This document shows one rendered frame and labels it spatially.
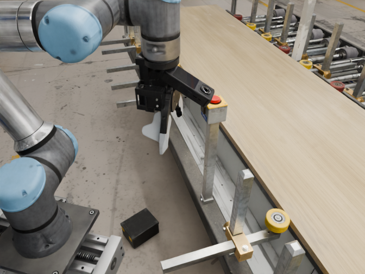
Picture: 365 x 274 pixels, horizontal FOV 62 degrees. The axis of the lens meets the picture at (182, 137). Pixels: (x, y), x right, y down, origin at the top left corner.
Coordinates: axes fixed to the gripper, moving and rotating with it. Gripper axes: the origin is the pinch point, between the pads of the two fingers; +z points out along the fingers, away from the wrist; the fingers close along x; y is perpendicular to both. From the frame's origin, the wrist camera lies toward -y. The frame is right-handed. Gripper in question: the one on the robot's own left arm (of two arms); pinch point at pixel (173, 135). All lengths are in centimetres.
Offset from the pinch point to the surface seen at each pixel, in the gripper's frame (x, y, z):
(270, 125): -68, -28, 42
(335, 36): -145, -61, 23
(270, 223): -12, -30, 41
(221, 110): -30.6, -7.8, 11.6
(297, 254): 11.7, -32.9, 19.7
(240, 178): -9.8, -17.6, 20.4
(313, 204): -24, -45, 42
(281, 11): -272, -33, 48
